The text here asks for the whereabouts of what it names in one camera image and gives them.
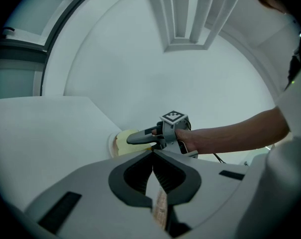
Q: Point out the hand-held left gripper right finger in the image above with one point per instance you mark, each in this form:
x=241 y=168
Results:
x=210 y=183

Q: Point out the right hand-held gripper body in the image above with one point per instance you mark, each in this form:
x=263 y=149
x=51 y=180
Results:
x=170 y=133

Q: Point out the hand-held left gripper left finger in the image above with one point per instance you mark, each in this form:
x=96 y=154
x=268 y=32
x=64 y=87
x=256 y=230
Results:
x=90 y=188

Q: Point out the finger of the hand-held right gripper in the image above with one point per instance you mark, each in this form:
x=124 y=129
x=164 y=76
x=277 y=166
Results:
x=140 y=138

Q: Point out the yellow sponge block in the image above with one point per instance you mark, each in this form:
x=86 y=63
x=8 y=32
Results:
x=123 y=138

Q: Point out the person's right forearm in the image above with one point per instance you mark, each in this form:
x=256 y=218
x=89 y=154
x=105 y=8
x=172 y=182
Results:
x=240 y=131

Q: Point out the person's right hand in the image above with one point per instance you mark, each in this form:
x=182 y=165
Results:
x=186 y=139

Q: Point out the person in white shirt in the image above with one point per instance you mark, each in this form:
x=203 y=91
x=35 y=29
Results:
x=290 y=178

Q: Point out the white ceiling light fixture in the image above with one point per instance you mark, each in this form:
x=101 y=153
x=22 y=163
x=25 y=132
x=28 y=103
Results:
x=165 y=21

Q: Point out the person's face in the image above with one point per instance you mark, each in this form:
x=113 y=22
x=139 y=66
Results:
x=272 y=1

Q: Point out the black window frame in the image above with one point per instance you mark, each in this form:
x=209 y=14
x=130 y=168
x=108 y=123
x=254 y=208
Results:
x=16 y=51

